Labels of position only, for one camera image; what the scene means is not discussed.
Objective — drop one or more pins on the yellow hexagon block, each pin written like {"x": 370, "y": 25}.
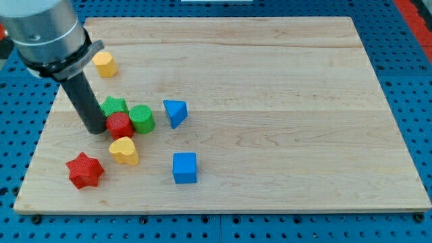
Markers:
{"x": 105, "y": 64}

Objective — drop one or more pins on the wooden board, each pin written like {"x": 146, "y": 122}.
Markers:
{"x": 286, "y": 116}

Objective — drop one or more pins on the blue triangle block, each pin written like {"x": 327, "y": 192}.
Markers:
{"x": 176, "y": 111}

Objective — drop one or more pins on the yellow heart block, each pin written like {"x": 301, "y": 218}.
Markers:
{"x": 123, "y": 151}

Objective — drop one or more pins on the blue cube block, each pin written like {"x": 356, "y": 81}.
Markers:
{"x": 184, "y": 168}

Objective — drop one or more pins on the red star block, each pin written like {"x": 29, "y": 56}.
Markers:
{"x": 84, "y": 171}

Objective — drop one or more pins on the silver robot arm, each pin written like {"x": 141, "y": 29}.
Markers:
{"x": 52, "y": 43}

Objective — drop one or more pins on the green cylinder block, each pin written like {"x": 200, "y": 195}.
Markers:
{"x": 142, "y": 120}

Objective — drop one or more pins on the green star block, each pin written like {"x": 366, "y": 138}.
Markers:
{"x": 113, "y": 105}

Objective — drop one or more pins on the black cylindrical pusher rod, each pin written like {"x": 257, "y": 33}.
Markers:
{"x": 82, "y": 97}

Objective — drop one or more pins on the red cylinder block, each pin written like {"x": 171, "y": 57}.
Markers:
{"x": 119, "y": 125}

